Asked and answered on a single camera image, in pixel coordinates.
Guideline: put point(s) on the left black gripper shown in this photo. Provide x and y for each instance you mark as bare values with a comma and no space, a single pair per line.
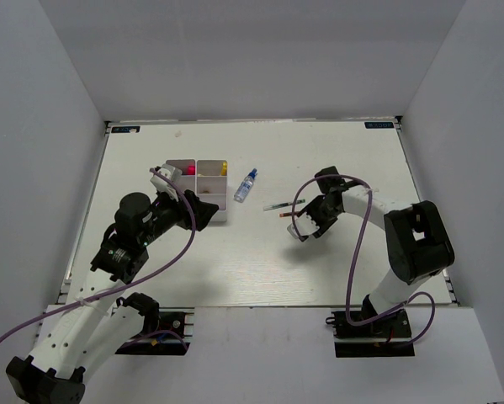
202,210

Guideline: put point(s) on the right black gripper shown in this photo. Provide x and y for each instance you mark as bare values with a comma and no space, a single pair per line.
311,213

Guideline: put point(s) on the pink cap black highlighter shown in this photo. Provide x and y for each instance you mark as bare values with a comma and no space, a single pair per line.
190,170

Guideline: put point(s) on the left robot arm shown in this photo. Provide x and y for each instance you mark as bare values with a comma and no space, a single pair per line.
58,369

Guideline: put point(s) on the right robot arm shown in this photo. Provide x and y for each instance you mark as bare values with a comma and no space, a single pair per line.
418,246

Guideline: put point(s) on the left white divided organizer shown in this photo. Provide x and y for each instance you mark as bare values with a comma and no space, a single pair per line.
185,181

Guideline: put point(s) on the white divided organizer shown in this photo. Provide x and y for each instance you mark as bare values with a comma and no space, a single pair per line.
185,181
216,183

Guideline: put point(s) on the right white divided organizer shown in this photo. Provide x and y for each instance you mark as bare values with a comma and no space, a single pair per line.
216,183

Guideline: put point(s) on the green gel pen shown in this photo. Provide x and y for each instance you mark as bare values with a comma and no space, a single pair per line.
283,205

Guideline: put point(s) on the blue cap spray bottle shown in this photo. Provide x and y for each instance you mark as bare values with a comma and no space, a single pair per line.
245,186

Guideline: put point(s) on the dark corner label right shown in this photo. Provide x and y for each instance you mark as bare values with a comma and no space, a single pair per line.
378,125

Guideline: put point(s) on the dark corner label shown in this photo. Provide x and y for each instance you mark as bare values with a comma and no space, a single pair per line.
378,125
125,129

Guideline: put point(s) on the dark corner label left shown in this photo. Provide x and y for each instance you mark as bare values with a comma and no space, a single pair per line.
125,129

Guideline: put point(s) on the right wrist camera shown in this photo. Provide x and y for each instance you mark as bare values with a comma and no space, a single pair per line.
304,227

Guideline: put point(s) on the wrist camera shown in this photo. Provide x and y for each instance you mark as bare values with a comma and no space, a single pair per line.
304,227
164,179

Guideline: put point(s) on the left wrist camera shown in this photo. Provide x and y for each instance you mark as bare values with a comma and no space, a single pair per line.
164,179

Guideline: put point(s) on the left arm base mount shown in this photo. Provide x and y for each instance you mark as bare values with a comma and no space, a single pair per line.
171,337

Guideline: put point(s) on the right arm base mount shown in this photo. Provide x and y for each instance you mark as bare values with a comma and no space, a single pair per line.
387,338

